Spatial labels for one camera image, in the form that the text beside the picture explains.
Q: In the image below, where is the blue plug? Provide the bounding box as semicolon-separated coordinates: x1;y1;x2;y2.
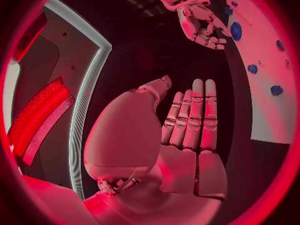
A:
275;39;286;52

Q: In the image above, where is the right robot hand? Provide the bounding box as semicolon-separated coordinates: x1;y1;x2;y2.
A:
176;3;233;51

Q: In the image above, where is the blue block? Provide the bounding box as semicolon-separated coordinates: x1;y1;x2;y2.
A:
246;64;259;75
270;85;284;97

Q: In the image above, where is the glowing light bar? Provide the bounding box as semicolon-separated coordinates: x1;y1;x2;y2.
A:
7;76;77;166

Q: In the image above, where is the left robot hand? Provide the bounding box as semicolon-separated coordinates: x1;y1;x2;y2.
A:
82;74;229;225

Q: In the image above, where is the blue gear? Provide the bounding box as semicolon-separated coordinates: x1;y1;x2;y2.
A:
229;21;244;42

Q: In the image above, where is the white task board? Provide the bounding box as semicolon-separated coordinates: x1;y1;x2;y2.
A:
223;0;295;145

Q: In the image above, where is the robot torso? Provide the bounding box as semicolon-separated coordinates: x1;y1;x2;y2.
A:
3;0;113;201

